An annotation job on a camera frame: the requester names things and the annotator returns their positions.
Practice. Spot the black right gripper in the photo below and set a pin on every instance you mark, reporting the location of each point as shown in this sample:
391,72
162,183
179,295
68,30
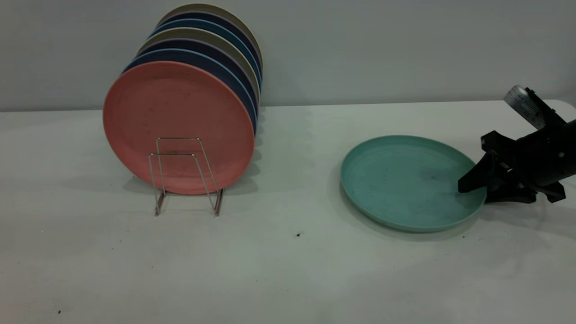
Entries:
540,157

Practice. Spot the green plate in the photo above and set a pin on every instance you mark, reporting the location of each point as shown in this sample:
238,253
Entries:
396,184

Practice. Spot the dark purple plate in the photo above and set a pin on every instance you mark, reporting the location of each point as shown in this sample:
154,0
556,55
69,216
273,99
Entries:
211,47
211,16

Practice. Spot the pink plate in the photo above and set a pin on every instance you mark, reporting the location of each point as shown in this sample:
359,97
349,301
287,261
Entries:
180,108

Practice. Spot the navy plate with blue rim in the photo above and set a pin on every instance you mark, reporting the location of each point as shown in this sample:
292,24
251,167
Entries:
193,56

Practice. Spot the teal blue plate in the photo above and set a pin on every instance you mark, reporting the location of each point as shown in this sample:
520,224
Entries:
202,23

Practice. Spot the beige plate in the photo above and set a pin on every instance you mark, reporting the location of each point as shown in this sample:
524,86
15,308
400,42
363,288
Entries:
207,7
193,33

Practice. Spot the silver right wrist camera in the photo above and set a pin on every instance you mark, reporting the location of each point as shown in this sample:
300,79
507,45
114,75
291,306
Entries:
524,104

